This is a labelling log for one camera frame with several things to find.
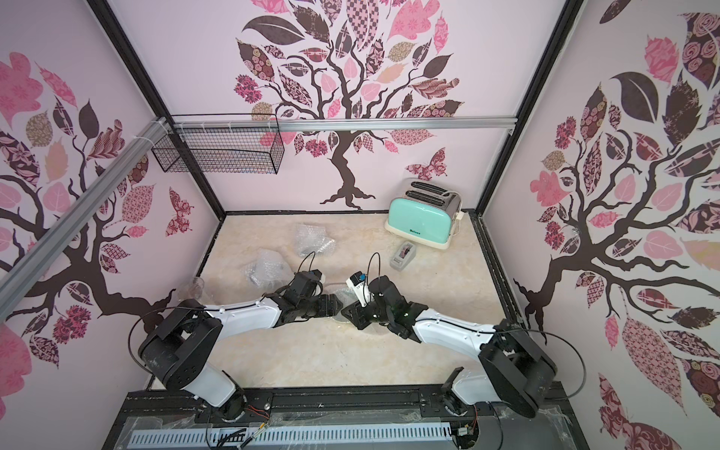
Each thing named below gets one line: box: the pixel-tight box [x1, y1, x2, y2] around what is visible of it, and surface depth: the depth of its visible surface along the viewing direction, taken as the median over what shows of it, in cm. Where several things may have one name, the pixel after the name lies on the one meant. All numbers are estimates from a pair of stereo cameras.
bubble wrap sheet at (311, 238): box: [295, 224, 336, 256], surface depth 102 cm
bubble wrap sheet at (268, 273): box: [240, 248, 295, 295], surface depth 94 cm
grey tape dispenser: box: [390, 240, 418, 271], surface depth 105 cm
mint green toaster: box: [384, 178, 462, 250], surface depth 105 cm
